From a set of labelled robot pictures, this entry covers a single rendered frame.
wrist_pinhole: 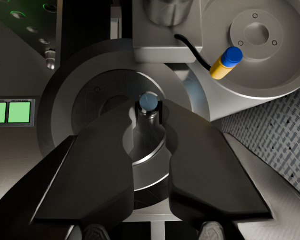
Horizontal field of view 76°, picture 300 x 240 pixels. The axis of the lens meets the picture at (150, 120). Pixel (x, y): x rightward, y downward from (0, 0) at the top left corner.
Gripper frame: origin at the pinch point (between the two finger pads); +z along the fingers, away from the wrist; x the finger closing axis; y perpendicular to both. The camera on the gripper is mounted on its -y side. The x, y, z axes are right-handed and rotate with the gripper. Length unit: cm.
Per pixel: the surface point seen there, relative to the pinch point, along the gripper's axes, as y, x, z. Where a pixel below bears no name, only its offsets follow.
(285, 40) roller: -2.3, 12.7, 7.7
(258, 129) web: 10.1, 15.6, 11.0
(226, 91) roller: 1.3, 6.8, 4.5
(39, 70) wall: 47, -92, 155
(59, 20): -3.9, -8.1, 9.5
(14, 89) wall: 59, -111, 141
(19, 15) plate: -2.9, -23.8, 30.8
